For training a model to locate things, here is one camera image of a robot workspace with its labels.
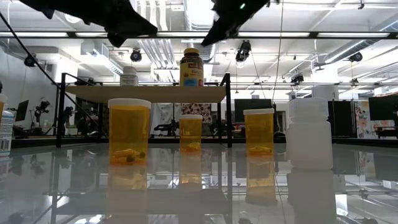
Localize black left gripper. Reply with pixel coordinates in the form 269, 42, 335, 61
18, 0, 159, 49

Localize black cabinet panel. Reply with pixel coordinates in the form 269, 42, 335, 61
328, 100, 357, 139

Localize silver ventilation duct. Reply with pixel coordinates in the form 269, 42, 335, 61
183, 0, 227, 63

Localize round black ceiling spotlight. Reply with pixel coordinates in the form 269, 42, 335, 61
348, 51, 363, 63
129, 48, 143, 63
24, 54, 37, 68

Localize black overhead crossbar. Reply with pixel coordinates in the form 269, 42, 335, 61
0, 30, 398, 39

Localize black metal table frame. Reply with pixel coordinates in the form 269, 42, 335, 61
11, 136, 398, 149

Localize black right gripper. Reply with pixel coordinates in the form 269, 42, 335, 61
200, 0, 271, 47

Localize brown bottle yellow cap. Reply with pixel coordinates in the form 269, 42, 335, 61
179, 47, 205, 88

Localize small amber vial white cap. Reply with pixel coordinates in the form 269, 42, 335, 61
178, 114, 203, 154

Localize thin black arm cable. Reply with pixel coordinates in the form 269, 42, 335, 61
0, 11, 100, 133

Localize wide black monitor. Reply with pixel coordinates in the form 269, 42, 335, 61
234, 98, 273, 123

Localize wooden shelf black metal legs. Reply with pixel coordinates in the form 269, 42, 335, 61
55, 72, 233, 149

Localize floral poster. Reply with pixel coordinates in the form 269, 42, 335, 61
354, 100, 396, 139

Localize brown dotted patterned cloth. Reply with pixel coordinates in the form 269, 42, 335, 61
181, 103, 213, 125

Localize translucent white plastic bottle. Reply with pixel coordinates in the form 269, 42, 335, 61
285, 97, 333, 171

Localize black overhead camera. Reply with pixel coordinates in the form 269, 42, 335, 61
234, 39, 252, 63

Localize small black ceiling device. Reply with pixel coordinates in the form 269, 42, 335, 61
290, 73, 305, 85

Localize low black background robot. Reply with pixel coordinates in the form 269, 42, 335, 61
154, 119, 180, 138

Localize small white pill bottle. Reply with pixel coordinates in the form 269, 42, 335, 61
119, 65, 139, 87

